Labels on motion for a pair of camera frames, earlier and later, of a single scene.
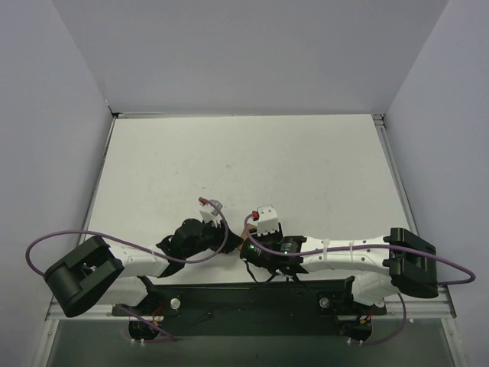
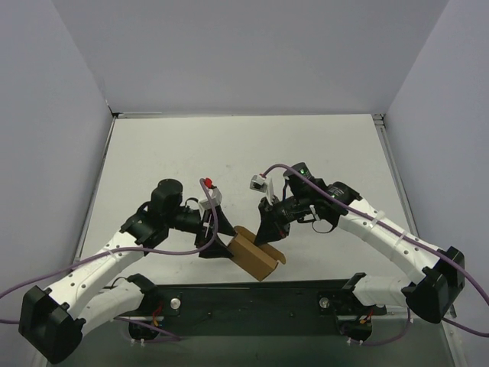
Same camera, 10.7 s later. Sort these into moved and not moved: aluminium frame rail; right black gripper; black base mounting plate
Moved: right black gripper
Not moved: black base mounting plate; aluminium frame rail
